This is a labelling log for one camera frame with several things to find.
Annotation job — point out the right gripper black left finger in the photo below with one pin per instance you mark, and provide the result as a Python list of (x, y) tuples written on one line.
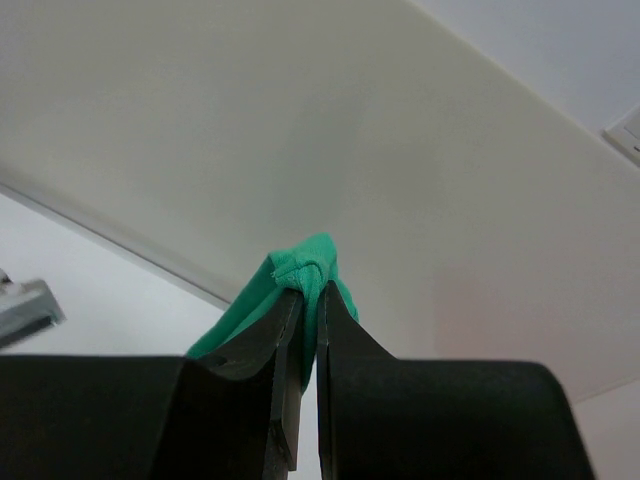
[(232, 414)]

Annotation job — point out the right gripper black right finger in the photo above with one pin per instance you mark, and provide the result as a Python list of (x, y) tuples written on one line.
[(381, 417)]

